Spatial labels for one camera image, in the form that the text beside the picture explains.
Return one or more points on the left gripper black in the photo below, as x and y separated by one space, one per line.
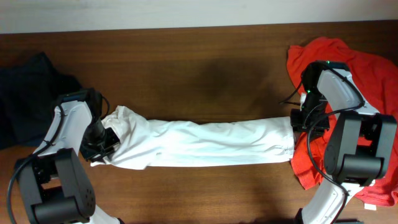
101 145

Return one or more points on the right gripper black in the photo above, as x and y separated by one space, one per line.
298 121

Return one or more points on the white printed t-shirt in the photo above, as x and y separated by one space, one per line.
156 143

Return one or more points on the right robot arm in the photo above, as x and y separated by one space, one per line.
360 144

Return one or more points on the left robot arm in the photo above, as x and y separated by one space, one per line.
52 181

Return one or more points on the dark folded clothes pile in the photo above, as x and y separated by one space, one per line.
28 93

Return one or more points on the red t-shirt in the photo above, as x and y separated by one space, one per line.
376 78

